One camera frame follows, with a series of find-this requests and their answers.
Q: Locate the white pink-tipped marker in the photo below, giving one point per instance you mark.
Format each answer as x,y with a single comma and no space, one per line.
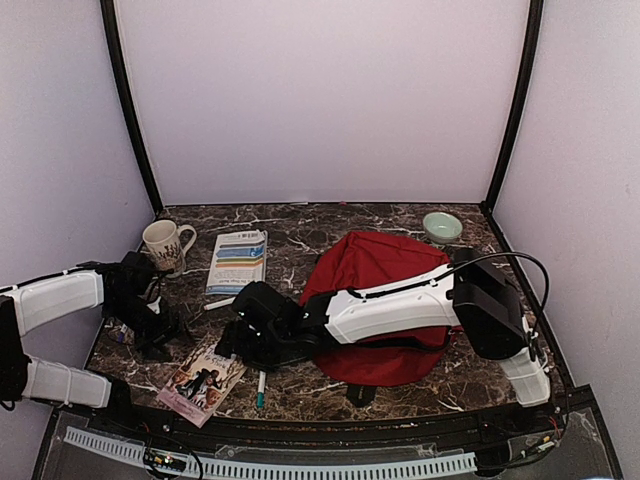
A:
218,304

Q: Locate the small circuit board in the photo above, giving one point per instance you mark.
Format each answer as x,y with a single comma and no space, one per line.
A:
160,461

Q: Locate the right black frame post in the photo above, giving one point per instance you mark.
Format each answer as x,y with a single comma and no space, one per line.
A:
530,43

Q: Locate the red student backpack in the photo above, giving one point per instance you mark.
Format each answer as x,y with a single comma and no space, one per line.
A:
369,259

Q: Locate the black front rail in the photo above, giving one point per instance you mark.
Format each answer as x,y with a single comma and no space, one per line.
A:
449,414

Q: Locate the Taming of the Shrew book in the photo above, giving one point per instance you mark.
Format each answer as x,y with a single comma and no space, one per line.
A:
201,383

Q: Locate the left black frame post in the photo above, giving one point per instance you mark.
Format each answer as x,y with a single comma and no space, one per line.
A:
128,109

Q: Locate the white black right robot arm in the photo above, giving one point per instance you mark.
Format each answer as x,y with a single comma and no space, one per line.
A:
468,293

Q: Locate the black frame post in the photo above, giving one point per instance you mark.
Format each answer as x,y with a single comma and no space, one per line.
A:
128,109
530,43

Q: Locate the white blue workbook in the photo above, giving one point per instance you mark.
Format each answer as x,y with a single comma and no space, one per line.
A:
238,259

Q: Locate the pale green ceramic bowl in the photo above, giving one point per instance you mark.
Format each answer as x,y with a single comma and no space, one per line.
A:
442,227

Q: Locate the white slotted cable duct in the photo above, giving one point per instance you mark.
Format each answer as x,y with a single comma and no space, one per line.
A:
234,462

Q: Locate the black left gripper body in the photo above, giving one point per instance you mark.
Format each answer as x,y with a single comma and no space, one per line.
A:
147,327

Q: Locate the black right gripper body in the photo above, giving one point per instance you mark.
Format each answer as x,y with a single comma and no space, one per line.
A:
261,350

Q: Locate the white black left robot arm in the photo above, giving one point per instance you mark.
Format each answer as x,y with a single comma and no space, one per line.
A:
30,305

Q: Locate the white teal marker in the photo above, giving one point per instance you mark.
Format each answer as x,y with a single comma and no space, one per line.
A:
260,397

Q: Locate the white patterned mug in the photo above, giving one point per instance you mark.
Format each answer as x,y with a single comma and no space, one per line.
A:
168,245

